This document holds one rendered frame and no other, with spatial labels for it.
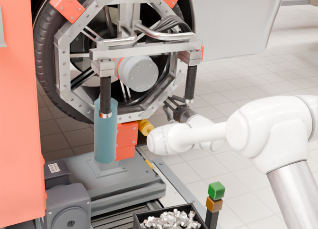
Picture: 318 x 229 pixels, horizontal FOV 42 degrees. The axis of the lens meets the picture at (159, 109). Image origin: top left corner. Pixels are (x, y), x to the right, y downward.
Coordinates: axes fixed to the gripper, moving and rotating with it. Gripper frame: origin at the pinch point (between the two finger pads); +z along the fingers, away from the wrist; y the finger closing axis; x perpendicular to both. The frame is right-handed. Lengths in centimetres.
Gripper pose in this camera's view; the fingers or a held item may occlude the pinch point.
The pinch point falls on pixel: (164, 98)
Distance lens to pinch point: 184.8
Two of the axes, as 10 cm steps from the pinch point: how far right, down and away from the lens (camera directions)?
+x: -5.7, -5.2, -6.3
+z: -4.6, -4.3, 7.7
